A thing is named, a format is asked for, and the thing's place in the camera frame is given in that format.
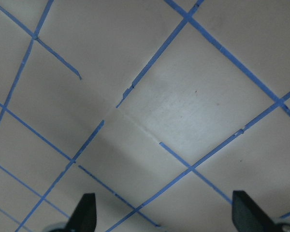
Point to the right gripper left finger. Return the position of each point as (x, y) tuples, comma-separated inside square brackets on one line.
[(84, 217)]

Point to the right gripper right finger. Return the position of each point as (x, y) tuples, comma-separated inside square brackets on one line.
[(247, 216)]

